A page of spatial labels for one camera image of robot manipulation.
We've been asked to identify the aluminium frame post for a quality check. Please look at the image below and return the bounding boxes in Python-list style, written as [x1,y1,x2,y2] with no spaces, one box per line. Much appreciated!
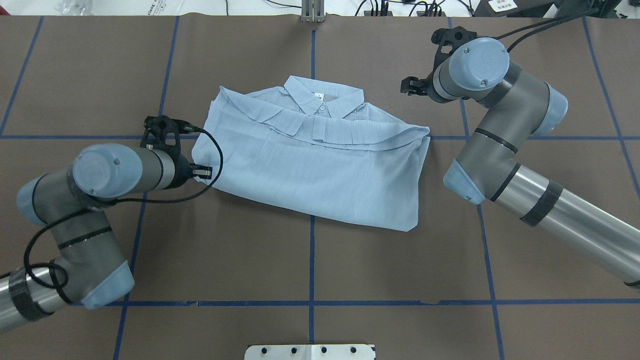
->
[301,0,326,24]

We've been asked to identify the light blue button-up shirt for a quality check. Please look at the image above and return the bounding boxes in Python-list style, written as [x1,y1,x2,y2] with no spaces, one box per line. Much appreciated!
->
[191,75,431,231]

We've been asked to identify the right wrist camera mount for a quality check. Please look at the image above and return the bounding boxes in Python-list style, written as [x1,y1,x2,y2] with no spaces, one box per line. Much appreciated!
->
[430,26,478,67]

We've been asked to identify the clear plastic bag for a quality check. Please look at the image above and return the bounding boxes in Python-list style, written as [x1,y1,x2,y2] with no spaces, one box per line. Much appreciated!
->
[54,0,93,16]

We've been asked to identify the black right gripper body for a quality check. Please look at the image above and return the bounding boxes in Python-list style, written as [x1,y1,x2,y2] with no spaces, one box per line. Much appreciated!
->
[400,71,441,103]

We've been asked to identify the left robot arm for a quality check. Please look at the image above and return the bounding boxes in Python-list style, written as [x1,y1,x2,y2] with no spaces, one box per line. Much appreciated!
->
[1,143,218,333]

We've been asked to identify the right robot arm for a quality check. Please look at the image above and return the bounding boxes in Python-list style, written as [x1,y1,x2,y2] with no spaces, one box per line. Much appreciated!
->
[400,27,640,291]

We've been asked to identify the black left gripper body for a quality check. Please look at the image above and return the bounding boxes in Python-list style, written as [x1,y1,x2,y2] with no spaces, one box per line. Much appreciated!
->
[173,155,213,189]

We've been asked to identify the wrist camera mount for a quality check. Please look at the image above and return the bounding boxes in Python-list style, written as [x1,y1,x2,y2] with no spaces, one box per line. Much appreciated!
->
[430,26,478,67]
[139,115,202,155]

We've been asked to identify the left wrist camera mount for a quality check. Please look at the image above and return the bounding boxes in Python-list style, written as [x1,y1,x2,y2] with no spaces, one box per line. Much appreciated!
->
[139,115,202,155]

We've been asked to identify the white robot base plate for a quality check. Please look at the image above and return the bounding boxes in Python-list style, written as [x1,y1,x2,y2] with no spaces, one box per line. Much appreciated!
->
[244,343,377,360]

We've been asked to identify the black cable bundle with plugs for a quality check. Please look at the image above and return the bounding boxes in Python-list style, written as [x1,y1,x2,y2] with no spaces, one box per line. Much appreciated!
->
[355,0,473,18]

